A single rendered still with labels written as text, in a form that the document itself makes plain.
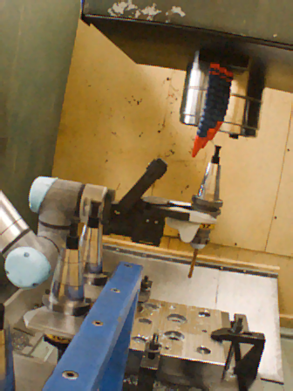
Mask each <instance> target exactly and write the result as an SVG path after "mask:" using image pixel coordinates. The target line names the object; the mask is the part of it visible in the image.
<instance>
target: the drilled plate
mask: <svg viewBox="0 0 293 391"><path fill-rule="evenodd" d="M148 302H149V303H148ZM151 303H152V304H151ZM157 303H158V304H157ZM154 304H157V305H158V306H156V305H154ZM163 304H164V305H163ZM159 305H161V306H162V307H159ZM172 305H173V306H174V307H173V308H171V307H170V306H172ZM144 306H149V308H146V307H144ZM144 306H143V304H141V303H138V305H137V310H136V314H135V319H134V323H133V331H132V336H131V337H132V338H131V340H130V349H129V353H128V357H127V362H126V366H129V367H134V368H138V369H140V363H141V361H142V358H143V354H144V352H145V346H146V345H144V342H146V341H150V340H151V339H152V338H153V334H154V333H159V334H161V335H163V336H161V335H160V337H159V341H160V339H161V341H160V343H162V344H163V345H164V346H163V345H162V347H163V348H162V349H161V351H160V359H159V364H158V368H157V373H164V374H171V375H174V376H176V375H177V376H181V377H184V378H192V379H196V380H199V381H208V382H215V383H219V384H220V383H221V377H222V373H223V370H224V367H225V363H224V358H225V356H224V351H223V340H217V339H215V338H212V337H211V339H210V338H209V337H208V336H210V335H211V332H213V331H215V330H218V329H222V326H221V310H218V309H216V310H214V309H209V308H207V307H205V308H202V307H198V306H194V305H191V306H190V305H183V304H179V303H170V302H166V301H162V300H158V299H148V301H147V302H146V303H144ZM154 307H155V309H154ZM180 307H181V309H180ZM170 308H171V309H170ZM182 308H183V309H182ZM145 309H146V310H145ZM149 309H150V310H149ZM142 310H145V311H142ZM153 310H158V311H157V312H156V311H153ZM202 310H203V311H202ZM168 311H169V312H168ZM197 311H199V312H198V313H197ZM204 311H207V312H204ZM171 313H172V314H171ZM173 313H174V314H173ZM176 313H177V314H176ZM210 313H211V314H210ZM150 314H152V315H150ZM166 314H167V315H168V317H169V320H170V321H171V322H170V321H169V320H167V315H166ZM195 314H196V315H195ZM198 314H199V315H201V316H203V315H204V317H200V316H198ZM165 315H166V316H165ZM181 315H182V316H181ZM183 315H184V316H183ZM185 315H186V316H185ZM141 317H142V318H143V319H142V318H141ZM206 317H207V318H206ZM188 319H189V320H191V322H189V321H188ZM183 320H184V321H185V320H187V321H186V322H184V323H182V321H183ZM210 320H211V322H210ZM135 321H136V322H135ZM175 321H179V322H177V323H176V322H175ZM174 322H175V323H174ZM138 323H139V324H138ZM151 323H152V324H151ZM142 324H143V325H142ZM147 324H148V325H147ZM197 324H200V326H197ZM212 327H213V328H212ZM158 328H159V329H160V330H159V329H158ZM172 329H173V331H171V330H172ZM198 329H199V331H198ZM136 333H139V334H141V333H142V334H143V335H144V334H145V335H146V336H149V338H146V337H143V336H139V335H138V334H137V335H136ZM163 333H164V334H163ZM209 334H210V335H209ZM164 336H165V337H164ZM170 339H171V340H170ZM179 340H180V341H179ZM134 342H135V343H134ZM140 342H142V344H141V343H140ZM169 342H170V344H169ZM192 344H193V345H192ZM166 345H168V346H169V345H170V346H171V345H173V346H171V347H169V348H170V349H171V350H170V349H169V348H168V347H166ZM199 345H200V346H199ZM164 347H165V348H166V349H164ZM195 348H197V349H196V350H197V351H196V350H194V349H195ZM198 352H199V353H198ZM201 353H203V354H201Z"/></svg>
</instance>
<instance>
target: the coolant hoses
mask: <svg viewBox="0 0 293 391"><path fill-rule="evenodd" d="M198 65H199V68H200V69H205V70H208V72H209V75H208V78H209V80H208V82H207V85H208V87H207V88H206V92H207V94H205V97H206V99H205V100H204V102H203V103H204V106H203V111H204V112H202V113H201V119H200V123H199V125H198V126H199V129H198V130H197V131H196V136H195V137H194V145H193V150H192V153H191V155H192V157H193V158H195V157H196V156H197V154H198V152H199V150H200V149H203V148H204V147H205V146H206V145H207V143H208V141H209V140H213V138H214V137H215V135H216V134H217V132H218V131H219V129H220V128H221V125H222V124H223V122H224V120H225V117H224V116H226V115H227V112H226V111H227V110H228V104H229V100H228V99H230V92H231V89H230V87H231V86H232V76H233V74H235V75H238V76H243V74H244V73H245V72H246V71H247V69H248V67H249V60H248V59H247V58H238V57H233V56H228V55H225V54H222V53H217V52H211V51H201V50H200V51H199V57H198Z"/></svg>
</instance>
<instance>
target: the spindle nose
mask: <svg viewBox="0 0 293 391"><path fill-rule="evenodd" d="M186 68H187V70H186V74H185V79H184V83H183V93H182V96H181V105H180V111H179V114H180V120H179V122H180V123H181V124H183V125H189V126H193V127H199V126H198V125H199V123H200V119H201V113H202V112H204V111H203V106H204V103H203V102H204V100H205V99H206V97H205V94H207V92H206V88H207V87H208V85H207V82H208V80H209V78H208V75H209V72H208V70H205V69H200V68H199V65H198V63H191V64H189V63H187V66H186ZM266 85H267V79H266V78H264V77H263V76H261V75H258V74H255V73H252V72H247V71H246V72H245V73H244V74H243V76H238V75H235V74H233V76H232V86H231V87H230V89H231V92H230V99H228V100H229V104H228V110H227V111H226V112H227V115H226V116H224V117H225V120H224V122H223V124H222V125H221V128H220V129H219V131H218V132H223V133H227V134H232V135H237V136H241V137H247V138H252V139H257V137H258V133H259V129H260V126H261V118H262V109H263V103H264V96H265V93H266V92H265V90H266Z"/></svg>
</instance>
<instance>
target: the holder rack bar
mask: <svg viewBox="0 0 293 391"><path fill-rule="evenodd" d="M143 268H144V267H143V266H142V265H137V264H130V263H126V262H124V261H119V263H118V265H117V267H116V268H115V270H114V272H113V273H112V275H111V276H110V277H109V278H110V279H109V280H108V282H107V284H106V285H105V287H104V289H103V290H102V291H101V293H100V294H99V297H98V298H97V300H96V301H95V303H94V304H93V306H92V309H91V310H90V311H89V313H87V315H86V318H85V320H84V321H83V322H82V324H81V327H80V328H79V329H78V330H77V333H76V335H75V336H74V337H73V339H72V342H71V343H70V344H69V346H68V348H67V349H66V350H65V352H64V355H63V356H62V357H61V359H60V361H59V363H58V364H57V365H56V368H55V369H54V371H53V372H52V373H51V376H50V378H49V379H48V381H47V382H46V384H45V386H44V387H43V389H42V391H97V389H98V387H99V384H100V381H101V378H102V376H103V374H104V372H105V370H106V366H107V363H108V361H109V360H110V358H111V357H110V356H111V354H112V351H113V349H114V347H115V345H116V341H117V339H118V337H119V334H120V332H121V330H122V327H123V324H124V322H125V320H126V316H127V314H128V312H129V311H130V308H131V305H132V304H133V301H134V299H135V296H136V295H135V294H136V291H137V290H138V288H139V285H140V281H141V279H142V273H143Z"/></svg>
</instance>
